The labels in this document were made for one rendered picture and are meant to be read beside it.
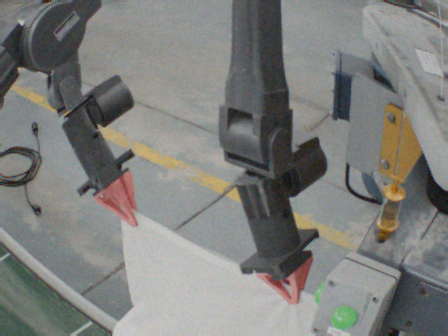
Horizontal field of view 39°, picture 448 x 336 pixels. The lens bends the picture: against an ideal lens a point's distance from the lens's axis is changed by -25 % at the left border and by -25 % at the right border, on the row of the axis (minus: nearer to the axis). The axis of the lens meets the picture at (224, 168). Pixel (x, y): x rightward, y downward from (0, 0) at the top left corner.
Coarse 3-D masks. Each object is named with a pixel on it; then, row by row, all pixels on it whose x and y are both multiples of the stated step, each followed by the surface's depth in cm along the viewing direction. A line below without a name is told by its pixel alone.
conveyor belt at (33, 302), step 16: (0, 256) 203; (0, 272) 196; (16, 272) 198; (0, 288) 189; (16, 288) 191; (32, 288) 193; (0, 304) 182; (16, 304) 184; (32, 304) 186; (48, 304) 188; (64, 304) 190; (0, 320) 176; (16, 320) 178; (32, 320) 180; (48, 320) 182; (64, 320) 183; (80, 320) 185
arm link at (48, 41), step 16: (48, 0) 69; (64, 0) 64; (80, 0) 64; (96, 0) 65; (32, 16) 62; (48, 16) 61; (64, 16) 63; (80, 16) 65; (32, 32) 61; (48, 32) 62; (64, 32) 64; (80, 32) 66; (32, 48) 61; (48, 48) 63; (64, 48) 65; (32, 64) 63; (48, 64) 64; (64, 64) 65
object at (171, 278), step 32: (128, 224) 118; (160, 224) 114; (128, 256) 122; (160, 256) 117; (192, 256) 112; (224, 256) 108; (160, 288) 121; (192, 288) 115; (224, 288) 111; (256, 288) 107; (288, 288) 103; (128, 320) 128; (160, 320) 125; (192, 320) 120; (224, 320) 115; (256, 320) 110; (288, 320) 106
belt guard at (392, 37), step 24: (384, 24) 102; (408, 24) 105; (432, 24) 109; (384, 48) 95; (408, 48) 94; (432, 48) 97; (408, 72) 86; (408, 96) 85; (432, 96) 81; (432, 120) 75; (432, 144) 75; (432, 168) 75
